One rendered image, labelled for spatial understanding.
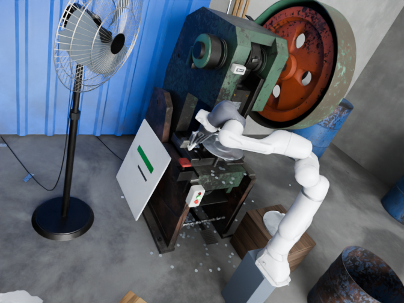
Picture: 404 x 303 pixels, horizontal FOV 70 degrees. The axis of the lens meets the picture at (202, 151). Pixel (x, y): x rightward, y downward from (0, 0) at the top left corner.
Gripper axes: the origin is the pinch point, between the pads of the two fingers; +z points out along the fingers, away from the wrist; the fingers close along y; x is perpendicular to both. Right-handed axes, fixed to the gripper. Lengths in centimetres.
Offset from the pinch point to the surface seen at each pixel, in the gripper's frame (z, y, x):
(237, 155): 8.9, 38.7, -4.5
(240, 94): -18.1, 33.8, 23.7
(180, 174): 15.7, -2.7, -10.3
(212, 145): 13.8, 25.7, 6.4
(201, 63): -28.4, 2.6, 33.8
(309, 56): -48, 70, 32
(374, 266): 9, 122, -97
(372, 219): 67, 253, -72
